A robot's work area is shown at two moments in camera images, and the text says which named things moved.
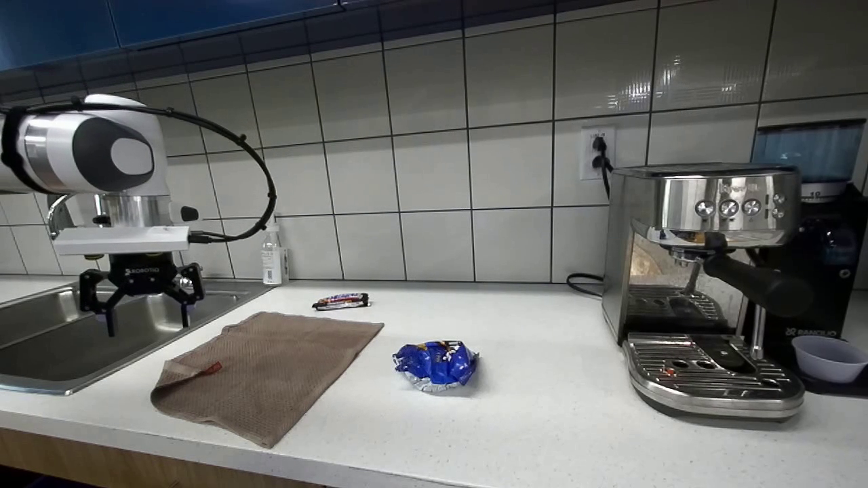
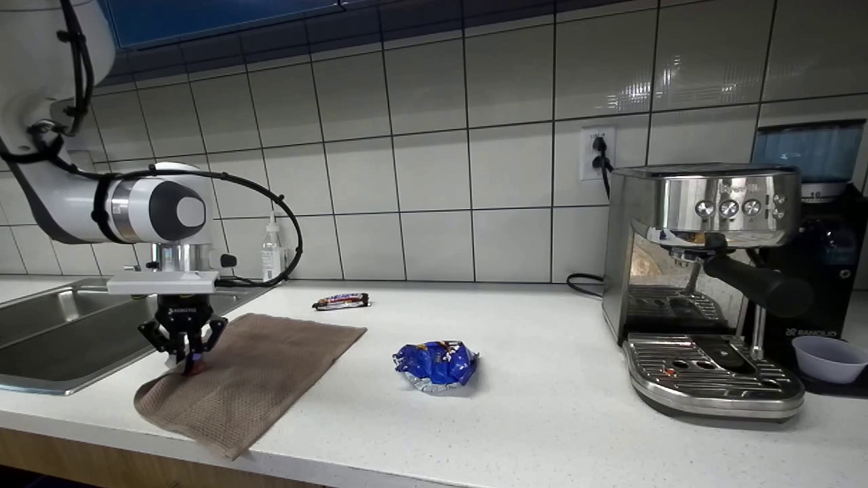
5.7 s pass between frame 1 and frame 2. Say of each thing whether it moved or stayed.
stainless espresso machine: stayed
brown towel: moved
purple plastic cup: stayed
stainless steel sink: stayed
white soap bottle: stayed
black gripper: moved
